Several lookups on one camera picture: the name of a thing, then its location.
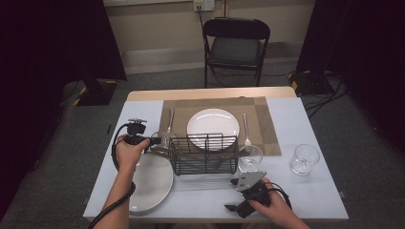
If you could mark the white wall outlet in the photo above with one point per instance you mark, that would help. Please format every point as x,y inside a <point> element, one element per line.
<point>207,4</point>

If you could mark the person's left hand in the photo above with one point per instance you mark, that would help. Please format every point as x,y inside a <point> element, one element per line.
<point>127,156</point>

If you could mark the black folding chair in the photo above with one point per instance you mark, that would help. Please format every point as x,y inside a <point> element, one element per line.
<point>235,51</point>

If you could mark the black stand base yellow striped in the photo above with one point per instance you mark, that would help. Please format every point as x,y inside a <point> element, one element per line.
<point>95,93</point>

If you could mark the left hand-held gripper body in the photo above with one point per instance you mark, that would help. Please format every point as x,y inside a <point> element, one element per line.
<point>136,129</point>

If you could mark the black box yellow striped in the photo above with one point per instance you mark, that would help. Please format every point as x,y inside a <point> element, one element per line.
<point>310,83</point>

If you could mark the person's right hand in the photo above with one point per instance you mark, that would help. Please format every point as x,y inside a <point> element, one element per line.
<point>277,208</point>

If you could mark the clear drinking glass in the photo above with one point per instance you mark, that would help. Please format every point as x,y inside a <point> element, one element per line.
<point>304,162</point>
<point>250,162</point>
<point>165,140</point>

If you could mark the silver spoon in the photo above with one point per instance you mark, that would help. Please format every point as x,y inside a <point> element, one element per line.
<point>246,130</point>

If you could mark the white round plate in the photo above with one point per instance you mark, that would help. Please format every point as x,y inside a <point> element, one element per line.
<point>156,187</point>
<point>213,122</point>

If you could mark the black curtain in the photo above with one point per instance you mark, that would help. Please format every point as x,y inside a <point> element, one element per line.
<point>47,38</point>
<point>366,38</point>

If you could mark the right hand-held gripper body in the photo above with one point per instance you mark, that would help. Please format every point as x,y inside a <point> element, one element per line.
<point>250,181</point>

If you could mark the brown woven placemat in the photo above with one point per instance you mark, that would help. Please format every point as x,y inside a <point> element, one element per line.
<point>181,106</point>

